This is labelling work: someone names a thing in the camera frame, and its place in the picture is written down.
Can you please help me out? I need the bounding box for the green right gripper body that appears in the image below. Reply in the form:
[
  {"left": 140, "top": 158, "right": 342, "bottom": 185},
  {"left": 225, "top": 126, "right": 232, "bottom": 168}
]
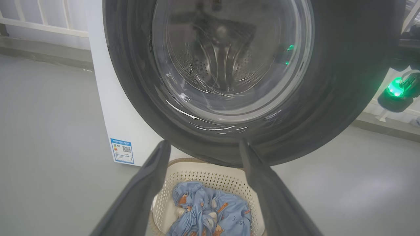
[{"left": 393, "top": 31, "right": 420, "bottom": 71}]

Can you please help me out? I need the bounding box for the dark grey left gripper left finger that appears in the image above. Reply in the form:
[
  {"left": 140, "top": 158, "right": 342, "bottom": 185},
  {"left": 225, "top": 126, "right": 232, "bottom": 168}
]
[{"left": 90, "top": 140, "right": 171, "bottom": 236}]

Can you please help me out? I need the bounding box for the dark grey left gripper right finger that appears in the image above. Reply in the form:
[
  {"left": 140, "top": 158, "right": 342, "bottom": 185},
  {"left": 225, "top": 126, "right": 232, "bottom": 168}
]
[{"left": 239, "top": 138, "right": 324, "bottom": 236}]

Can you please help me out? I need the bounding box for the blue printed garment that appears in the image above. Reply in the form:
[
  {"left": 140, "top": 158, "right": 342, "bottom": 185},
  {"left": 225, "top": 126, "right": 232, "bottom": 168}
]
[{"left": 167, "top": 181, "right": 252, "bottom": 236}]

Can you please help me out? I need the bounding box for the dark round washing machine door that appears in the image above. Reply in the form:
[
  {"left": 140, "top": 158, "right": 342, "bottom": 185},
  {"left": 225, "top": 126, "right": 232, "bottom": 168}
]
[{"left": 102, "top": 0, "right": 407, "bottom": 167}]

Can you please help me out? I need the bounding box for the cream perforated laundry basket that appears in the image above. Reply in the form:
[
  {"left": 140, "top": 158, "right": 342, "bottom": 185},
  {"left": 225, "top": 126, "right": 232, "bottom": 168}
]
[{"left": 148, "top": 158, "right": 267, "bottom": 236}]

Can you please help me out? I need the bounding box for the white washing machine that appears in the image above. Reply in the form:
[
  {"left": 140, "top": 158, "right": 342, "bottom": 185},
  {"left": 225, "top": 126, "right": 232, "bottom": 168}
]
[{"left": 84, "top": 0, "right": 186, "bottom": 167}]

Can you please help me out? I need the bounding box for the steel washing machine drum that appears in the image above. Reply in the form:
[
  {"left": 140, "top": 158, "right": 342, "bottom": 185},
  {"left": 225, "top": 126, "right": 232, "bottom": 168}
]
[{"left": 164, "top": 0, "right": 297, "bottom": 99}]

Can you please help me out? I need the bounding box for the blue energy label sticker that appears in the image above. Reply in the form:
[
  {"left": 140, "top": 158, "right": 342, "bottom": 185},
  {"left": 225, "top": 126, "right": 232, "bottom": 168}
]
[{"left": 110, "top": 138, "right": 135, "bottom": 164}]

